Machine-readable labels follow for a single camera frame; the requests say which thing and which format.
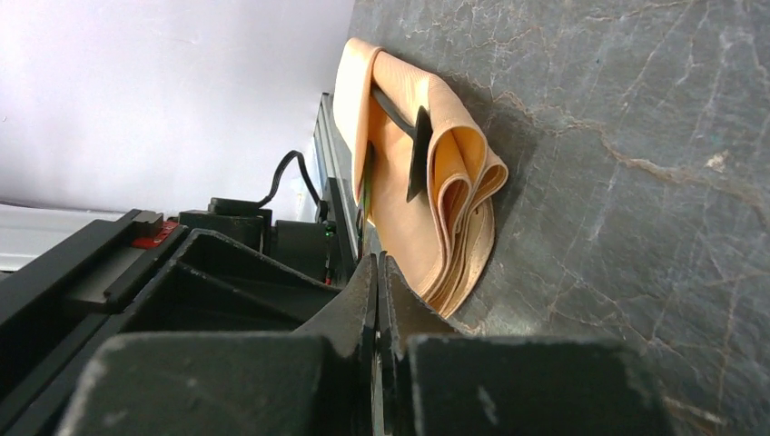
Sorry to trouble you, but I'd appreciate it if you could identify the aluminium frame rail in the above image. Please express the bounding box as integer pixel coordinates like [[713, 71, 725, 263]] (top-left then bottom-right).
[[0, 93, 365, 272]]

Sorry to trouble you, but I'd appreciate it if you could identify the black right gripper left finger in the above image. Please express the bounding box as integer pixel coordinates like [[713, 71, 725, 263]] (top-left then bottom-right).
[[56, 256, 377, 435]]

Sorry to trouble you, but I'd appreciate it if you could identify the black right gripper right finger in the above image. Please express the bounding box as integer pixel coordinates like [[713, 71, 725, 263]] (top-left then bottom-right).
[[378, 254, 674, 435]]

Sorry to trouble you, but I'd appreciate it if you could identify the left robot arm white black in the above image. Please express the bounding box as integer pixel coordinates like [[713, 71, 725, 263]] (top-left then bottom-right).
[[1, 198, 350, 435]]

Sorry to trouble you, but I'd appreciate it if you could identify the peach cloth napkin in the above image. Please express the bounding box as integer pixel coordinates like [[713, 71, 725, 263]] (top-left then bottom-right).
[[332, 38, 508, 317]]

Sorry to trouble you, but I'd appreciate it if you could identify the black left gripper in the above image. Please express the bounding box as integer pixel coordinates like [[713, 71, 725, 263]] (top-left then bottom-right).
[[1, 210, 338, 435]]

